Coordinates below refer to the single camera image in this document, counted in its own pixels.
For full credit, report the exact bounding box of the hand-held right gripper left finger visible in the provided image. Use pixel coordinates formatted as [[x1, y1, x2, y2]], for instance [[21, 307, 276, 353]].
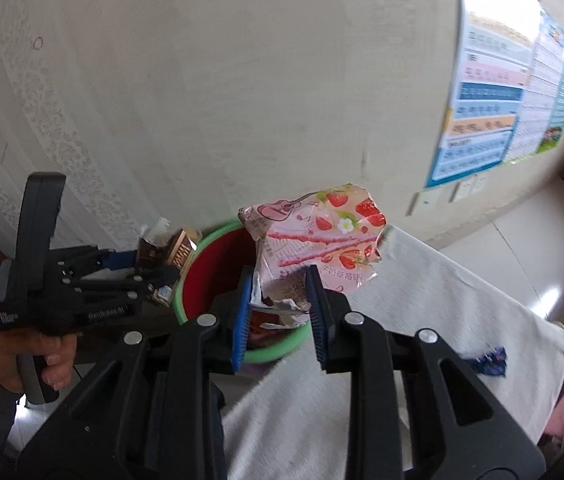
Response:
[[14, 265, 256, 480]]

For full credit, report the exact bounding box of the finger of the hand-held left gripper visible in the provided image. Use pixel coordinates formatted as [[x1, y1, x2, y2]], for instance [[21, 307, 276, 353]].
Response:
[[68, 266, 181, 304], [59, 245, 139, 277]]

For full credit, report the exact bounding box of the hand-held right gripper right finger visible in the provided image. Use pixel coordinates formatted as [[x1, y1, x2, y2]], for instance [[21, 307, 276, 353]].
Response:
[[303, 264, 547, 480]]

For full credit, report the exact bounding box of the green and red basin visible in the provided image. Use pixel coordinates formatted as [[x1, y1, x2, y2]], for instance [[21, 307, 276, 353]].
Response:
[[174, 220, 313, 366]]

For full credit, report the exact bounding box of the brown and white wrapper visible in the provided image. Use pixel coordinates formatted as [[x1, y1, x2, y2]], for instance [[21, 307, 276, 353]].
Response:
[[136, 217, 200, 306]]

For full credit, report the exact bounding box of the strawberry print biscuit wrapper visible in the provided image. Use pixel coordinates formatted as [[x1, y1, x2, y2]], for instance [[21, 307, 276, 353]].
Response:
[[238, 183, 387, 328]]

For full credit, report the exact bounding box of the person's left hand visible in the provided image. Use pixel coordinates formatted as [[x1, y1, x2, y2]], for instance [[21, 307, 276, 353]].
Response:
[[0, 329, 78, 394]]

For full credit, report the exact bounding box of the white towel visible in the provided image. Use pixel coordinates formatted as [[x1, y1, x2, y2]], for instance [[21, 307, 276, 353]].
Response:
[[222, 225, 564, 480]]

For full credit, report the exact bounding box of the navy blue wrapper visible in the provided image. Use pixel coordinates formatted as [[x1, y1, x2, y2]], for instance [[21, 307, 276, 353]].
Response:
[[462, 347, 509, 377]]

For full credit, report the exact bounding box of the blue bordered wall poster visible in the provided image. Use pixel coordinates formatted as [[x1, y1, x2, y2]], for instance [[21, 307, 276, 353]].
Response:
[[424, 7, 538, 191]]

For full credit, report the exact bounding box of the green bordered wall poster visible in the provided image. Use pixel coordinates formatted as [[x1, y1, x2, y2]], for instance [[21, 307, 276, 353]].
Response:
[[502, 10, 564, 163]]

